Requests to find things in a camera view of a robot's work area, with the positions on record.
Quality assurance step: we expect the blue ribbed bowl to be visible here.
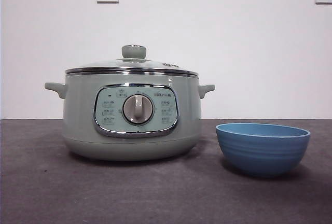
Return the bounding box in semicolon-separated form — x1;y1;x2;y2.
215;122;311;178

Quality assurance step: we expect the glass lid with green knob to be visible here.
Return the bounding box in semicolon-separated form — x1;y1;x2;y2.
64;44;200;77

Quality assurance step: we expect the pale green electric steamer pot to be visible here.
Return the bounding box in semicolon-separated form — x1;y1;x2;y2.
44;71;216;162

